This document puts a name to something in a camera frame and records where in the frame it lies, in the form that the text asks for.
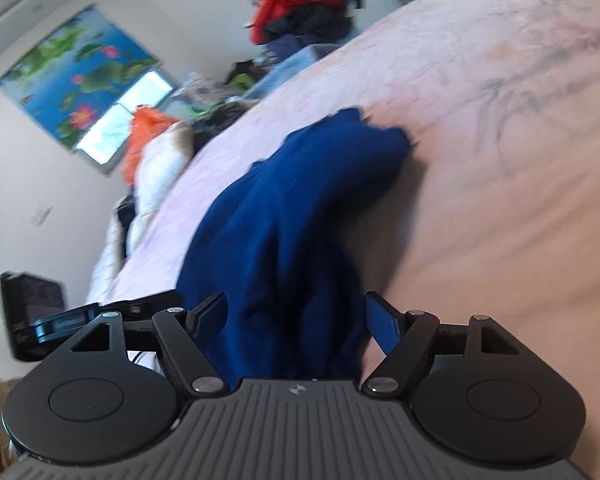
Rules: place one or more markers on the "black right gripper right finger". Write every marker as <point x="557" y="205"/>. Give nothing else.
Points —
<point x="474" y="390"/>

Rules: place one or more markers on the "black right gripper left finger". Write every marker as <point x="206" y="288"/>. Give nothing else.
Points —
<point x="117" y="385"/>

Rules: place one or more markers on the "blue knit sweater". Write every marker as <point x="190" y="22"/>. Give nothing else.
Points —
<point x="272" y="244"/>

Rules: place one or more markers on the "window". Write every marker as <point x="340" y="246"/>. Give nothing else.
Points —
<point x="105" y="142"/>

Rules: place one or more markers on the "pink floral bed sheet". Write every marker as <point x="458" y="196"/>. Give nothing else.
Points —
<point x="498" y="211"/>

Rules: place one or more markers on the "white quilted jacket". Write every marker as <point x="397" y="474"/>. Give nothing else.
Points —
<point x="162" y="161"/>

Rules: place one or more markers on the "orange plastic bag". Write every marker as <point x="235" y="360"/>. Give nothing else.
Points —
<point x="147" y="123"/>

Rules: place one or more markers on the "lotus print roller blind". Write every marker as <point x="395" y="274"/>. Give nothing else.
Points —
<point x="76" y="74"/>

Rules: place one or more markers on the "light blue folded blanket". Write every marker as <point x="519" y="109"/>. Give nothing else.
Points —
<point x="288" y="69"/>

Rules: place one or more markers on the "red garment on pile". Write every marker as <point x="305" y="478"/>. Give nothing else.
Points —
<point x="270" y="10"/>

